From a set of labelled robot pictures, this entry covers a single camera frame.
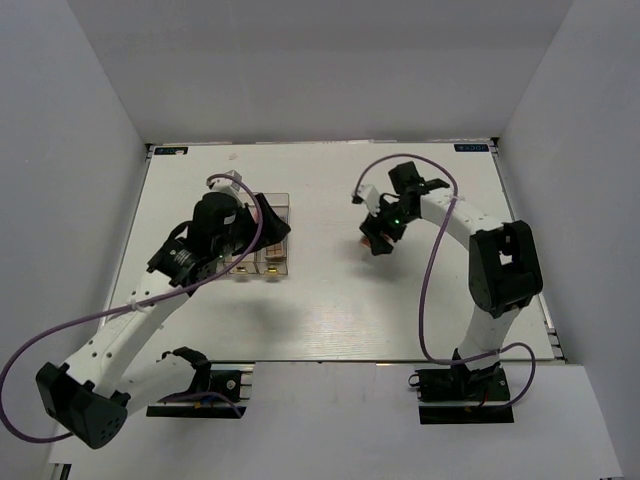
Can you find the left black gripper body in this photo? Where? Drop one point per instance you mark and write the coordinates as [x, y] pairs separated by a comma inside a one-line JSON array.
[[242, 235]]

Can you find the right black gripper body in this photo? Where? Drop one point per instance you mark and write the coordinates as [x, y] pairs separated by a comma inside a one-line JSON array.
[[391, 221]]

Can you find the brown eyeshadow palette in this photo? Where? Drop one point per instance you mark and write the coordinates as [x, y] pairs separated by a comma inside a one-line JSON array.
[[276, 252]]

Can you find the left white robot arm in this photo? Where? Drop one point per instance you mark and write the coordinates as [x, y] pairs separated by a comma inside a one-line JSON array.
[[92, 393]]

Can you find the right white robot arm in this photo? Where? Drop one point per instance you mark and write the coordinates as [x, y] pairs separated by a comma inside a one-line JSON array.
[[504, 273]]

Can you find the middle clear organizer bin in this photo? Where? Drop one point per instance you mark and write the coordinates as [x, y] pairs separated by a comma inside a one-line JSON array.
[[247, 266]]

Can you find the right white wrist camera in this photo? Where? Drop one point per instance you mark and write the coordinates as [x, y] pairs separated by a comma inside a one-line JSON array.
[[368, 195]]

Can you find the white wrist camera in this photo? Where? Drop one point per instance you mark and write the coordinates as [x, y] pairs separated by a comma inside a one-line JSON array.
[[226, 183], [368, 195]]

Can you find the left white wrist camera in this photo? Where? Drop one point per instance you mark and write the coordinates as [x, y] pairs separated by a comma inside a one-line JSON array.
[[226, 183]]

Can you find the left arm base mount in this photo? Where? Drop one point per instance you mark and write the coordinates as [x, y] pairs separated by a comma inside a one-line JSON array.
[[224, 396]]

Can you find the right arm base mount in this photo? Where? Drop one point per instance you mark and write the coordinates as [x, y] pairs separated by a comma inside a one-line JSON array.
[[443, 401]]

